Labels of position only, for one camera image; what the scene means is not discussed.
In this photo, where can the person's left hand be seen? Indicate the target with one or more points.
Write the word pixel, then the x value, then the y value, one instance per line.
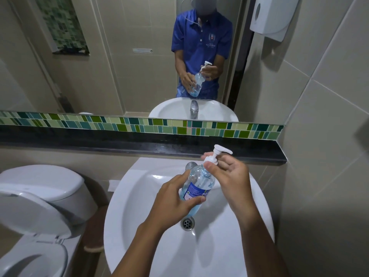
pixel 165 203

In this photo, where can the person's right hand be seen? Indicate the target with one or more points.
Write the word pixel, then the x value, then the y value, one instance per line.
pixel 235 181

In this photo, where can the person's left thumb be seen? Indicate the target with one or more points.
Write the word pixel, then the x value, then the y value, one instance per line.
pixel 193 201

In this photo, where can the person's right fingers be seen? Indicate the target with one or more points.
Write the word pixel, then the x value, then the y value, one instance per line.
pixel 226 165

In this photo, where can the clear blue pump soap bottle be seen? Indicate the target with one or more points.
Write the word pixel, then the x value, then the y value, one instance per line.
pixel 199 181

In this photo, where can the person's right forearm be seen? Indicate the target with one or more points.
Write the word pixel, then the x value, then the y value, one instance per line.
pixel 259 245

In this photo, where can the person's left forearm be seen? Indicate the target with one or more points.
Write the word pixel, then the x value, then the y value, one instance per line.
pixel 138 252

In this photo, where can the metal sink drain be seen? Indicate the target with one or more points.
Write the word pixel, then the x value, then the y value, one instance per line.
pixel 188 223

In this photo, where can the chrome faucet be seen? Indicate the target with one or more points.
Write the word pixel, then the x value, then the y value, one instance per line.
pixel 190 165

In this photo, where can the white ceramic sink basin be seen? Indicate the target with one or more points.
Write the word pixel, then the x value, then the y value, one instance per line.
pixel 219 245

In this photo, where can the white paper piece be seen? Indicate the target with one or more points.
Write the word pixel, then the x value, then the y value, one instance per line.
pixel 114 185

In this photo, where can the black stone ledge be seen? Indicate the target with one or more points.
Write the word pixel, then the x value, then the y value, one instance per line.
pixel 115 142

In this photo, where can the brown round bin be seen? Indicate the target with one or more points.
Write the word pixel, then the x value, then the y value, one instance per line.
pixel 95 227

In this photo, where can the white toilet tank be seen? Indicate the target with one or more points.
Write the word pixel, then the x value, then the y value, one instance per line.
pixel 52 181

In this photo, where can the white toilet seat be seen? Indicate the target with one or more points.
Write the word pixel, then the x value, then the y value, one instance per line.
pixel 56 258

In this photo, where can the white paper towel dispenser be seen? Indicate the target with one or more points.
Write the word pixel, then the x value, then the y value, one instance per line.
pixel 271 14

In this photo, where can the white toilet lid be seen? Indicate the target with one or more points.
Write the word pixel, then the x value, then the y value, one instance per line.
pixel 31 210

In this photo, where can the wall mirror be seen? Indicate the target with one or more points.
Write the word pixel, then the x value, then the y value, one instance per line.
pixel 115 54

